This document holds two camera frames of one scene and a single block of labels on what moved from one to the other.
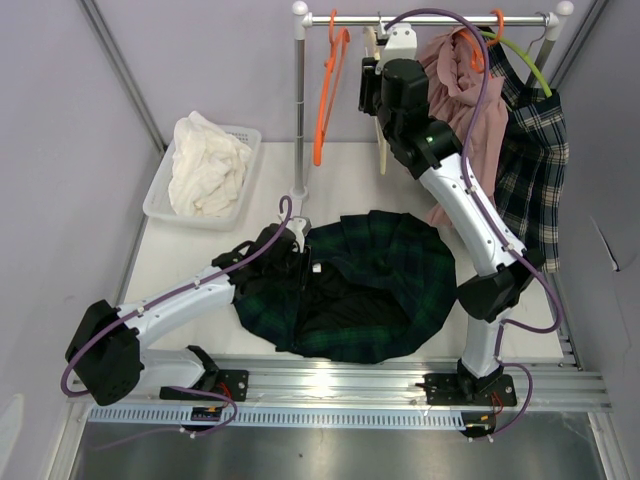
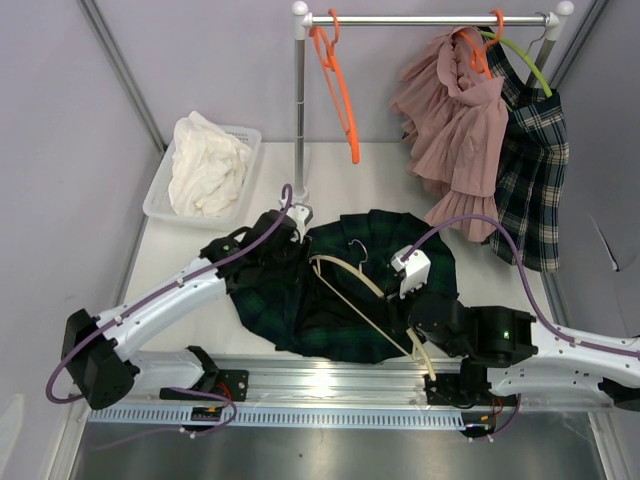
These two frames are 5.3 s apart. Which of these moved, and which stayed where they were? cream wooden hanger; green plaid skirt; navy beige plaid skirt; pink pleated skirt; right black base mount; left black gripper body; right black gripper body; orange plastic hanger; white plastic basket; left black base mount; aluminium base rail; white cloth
Moved: right black gripper body; orange plastic hanger; cream wooden hanger; left black gripper body
Stayed: navy beige plaid skirt; white plastic basket; aluminium base rail; green plaid skirt; right black base mount; pink pleated skirt; left black base mount; white cloth
